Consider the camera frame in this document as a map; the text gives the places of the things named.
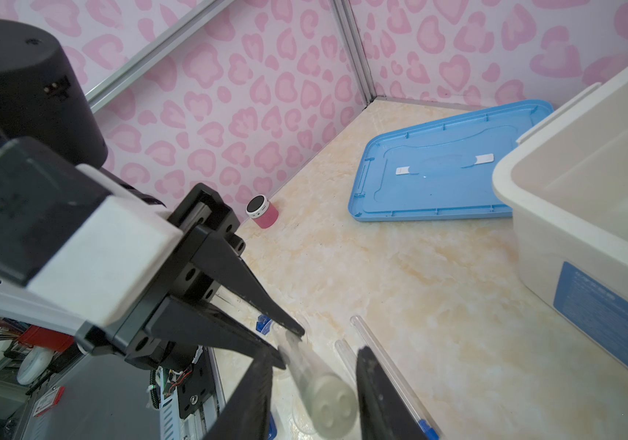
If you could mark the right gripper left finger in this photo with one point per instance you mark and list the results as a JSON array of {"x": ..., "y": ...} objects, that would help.
[{"x": 247, "y": 414}]

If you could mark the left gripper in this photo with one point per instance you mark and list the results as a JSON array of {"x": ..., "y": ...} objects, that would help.
[{"x": 174, "y": 316}]

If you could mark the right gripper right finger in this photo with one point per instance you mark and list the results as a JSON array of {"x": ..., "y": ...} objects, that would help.
[{"x": 383, "y": 414}]

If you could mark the blue capped test tube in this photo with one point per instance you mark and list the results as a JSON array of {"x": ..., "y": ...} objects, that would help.
[
  {"x": 412, "y": 402},
  {"x": 347, "y": 357}
]

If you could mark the cork stoppered test tube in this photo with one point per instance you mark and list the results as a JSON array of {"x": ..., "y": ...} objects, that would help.
[{"x": 329, "y": 400}]

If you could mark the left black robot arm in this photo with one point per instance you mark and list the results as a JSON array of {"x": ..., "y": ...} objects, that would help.
[{"x": 41, "y": 98}]

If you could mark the pink jar black lid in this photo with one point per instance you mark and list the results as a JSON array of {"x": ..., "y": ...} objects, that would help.
[{"x": 261, "y": 210}]

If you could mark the blue plastic bin lid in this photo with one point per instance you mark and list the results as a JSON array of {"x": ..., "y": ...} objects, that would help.
[{"x": 441, "y": 170}]

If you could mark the white plastic storage bin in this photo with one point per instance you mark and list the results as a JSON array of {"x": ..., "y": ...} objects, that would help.
[{"x": 567, "y": 185}]

